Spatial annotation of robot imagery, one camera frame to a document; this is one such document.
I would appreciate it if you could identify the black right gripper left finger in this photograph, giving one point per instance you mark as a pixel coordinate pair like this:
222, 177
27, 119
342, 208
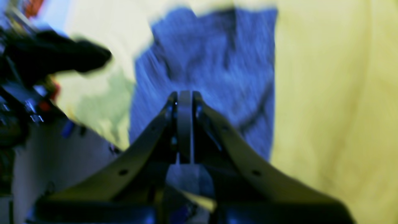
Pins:
127, 191

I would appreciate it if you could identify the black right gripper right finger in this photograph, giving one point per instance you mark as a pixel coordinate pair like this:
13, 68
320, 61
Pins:
247, 189

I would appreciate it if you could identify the grey long-sleeve shirt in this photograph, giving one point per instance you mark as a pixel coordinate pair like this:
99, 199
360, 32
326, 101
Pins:
228, 56

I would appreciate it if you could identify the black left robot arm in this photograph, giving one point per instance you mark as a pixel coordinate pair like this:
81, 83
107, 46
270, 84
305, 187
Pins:
28, 57

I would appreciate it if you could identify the yellow table cloth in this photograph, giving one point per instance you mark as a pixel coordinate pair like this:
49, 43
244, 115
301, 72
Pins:
336, 88

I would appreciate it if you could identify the red black clamp left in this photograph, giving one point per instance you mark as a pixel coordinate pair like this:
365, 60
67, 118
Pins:
32, 7

